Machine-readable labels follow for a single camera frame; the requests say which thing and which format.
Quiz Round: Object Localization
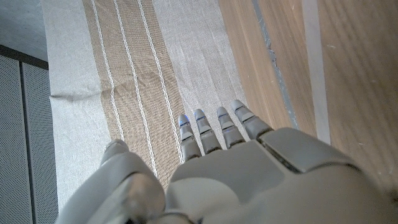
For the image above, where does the beige striped curtain backdrop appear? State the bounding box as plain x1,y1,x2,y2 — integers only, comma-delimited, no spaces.
40,0,249,212

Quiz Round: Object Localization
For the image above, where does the stretched clear tape strip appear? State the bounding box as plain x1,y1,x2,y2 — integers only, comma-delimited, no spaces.
301,0,332,146

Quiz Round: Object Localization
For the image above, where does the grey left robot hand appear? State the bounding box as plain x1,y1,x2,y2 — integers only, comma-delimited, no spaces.
54,99,398,224

